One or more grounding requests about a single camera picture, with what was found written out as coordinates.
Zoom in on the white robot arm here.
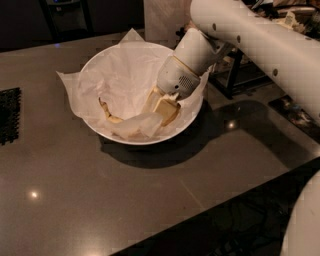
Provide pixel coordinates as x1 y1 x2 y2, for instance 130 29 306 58
143 0 319 256

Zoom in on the dark appliance stand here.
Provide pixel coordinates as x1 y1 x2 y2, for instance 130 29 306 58
38 0 94 42

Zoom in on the black woven mat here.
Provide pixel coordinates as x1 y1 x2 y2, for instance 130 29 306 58
0 87 21 145

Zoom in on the white round bowl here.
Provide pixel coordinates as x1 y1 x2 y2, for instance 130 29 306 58
78 40 204 146

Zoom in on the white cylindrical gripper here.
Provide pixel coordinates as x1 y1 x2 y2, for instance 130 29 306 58
142 55 200 126

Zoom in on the white paper bowl liner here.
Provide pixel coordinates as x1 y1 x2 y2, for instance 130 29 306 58
55 27 211 141

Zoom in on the black wire condiment rack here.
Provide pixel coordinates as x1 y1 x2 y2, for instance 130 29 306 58
174 26 281 100

